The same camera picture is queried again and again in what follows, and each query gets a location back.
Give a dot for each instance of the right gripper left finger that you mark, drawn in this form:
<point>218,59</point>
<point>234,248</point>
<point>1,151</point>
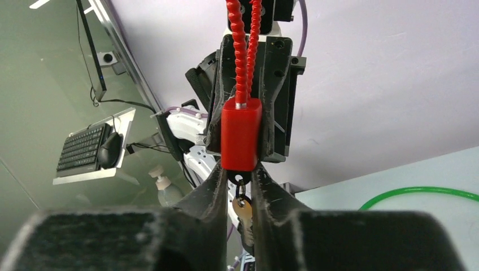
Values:
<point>191,235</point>

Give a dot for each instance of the left aluminium frame post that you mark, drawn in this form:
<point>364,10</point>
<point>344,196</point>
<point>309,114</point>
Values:
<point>110,20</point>

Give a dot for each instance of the black computer keyboard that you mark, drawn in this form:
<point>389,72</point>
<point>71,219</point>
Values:
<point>80,151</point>

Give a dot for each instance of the grey spray bottle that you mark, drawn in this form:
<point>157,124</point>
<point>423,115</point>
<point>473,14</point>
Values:
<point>169,194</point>

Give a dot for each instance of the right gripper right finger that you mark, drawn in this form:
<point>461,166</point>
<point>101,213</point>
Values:
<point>288,235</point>

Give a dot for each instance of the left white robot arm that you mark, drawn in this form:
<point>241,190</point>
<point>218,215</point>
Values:
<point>198,135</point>

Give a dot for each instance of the black computer mouse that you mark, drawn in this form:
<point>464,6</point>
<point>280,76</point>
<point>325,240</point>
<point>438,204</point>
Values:
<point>109,152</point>

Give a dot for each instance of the red cable lock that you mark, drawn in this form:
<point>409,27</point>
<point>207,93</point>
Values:
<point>241,115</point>

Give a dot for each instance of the keys of red lock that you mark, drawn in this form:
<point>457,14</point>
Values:
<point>242,204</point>

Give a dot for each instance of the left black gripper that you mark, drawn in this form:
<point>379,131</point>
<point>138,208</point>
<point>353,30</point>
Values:
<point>275,80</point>

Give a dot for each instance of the black monitor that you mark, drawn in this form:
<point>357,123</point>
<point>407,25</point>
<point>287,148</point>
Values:
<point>95,73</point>

